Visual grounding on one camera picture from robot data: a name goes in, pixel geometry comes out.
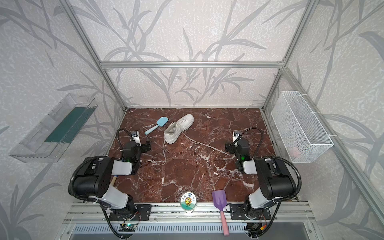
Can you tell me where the white sneaker shoe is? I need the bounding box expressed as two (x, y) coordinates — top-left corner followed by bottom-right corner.
(164, 114), (194, 144)

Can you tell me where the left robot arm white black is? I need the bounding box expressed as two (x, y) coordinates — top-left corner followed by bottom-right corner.
(68, 141), (151, 218)

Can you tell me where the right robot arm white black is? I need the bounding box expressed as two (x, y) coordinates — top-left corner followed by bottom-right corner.
(225, 139), (302, 219)

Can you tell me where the light blue silicone spatula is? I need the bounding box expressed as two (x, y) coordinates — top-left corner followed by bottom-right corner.
(145, 117), (169, 136)

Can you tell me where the purple pink toy shovel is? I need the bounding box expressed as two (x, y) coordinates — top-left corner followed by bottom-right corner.
(212, 190), (230, 236)

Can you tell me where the pink item in basket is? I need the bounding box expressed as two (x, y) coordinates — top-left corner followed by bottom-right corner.
(289, 147), (302, 159)

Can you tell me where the green circuit board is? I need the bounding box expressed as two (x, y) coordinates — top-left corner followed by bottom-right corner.
(118, 223), (138, 233)

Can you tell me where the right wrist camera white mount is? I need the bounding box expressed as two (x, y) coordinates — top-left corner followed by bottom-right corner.
(233, 130), (241, 142)

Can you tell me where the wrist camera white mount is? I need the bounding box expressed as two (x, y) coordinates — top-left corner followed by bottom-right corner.
(233, 130), (241, 142)
(131, 131), (141, 146)

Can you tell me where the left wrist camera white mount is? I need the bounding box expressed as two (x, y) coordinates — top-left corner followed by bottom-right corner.
(131, 131), (141, 146)

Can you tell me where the blue wooden handled spatula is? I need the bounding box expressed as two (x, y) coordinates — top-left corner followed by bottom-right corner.
(111, 176), (117, 186)

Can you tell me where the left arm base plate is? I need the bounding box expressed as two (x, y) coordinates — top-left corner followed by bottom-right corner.
(109, 204), (152, 221)

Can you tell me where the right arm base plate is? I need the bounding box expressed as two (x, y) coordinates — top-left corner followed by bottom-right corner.
(227, 203), (272, 221)

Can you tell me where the white wire mesh basket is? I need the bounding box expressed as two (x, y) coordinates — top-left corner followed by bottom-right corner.
(271, 91), (334, 164)

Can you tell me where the right circuit board with wires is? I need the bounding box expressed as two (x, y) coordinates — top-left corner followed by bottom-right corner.
(244, 223), (267, 234)

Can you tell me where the clear plastic wall tray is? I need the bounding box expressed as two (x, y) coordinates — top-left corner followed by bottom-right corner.
(9, 94), (98, 163)

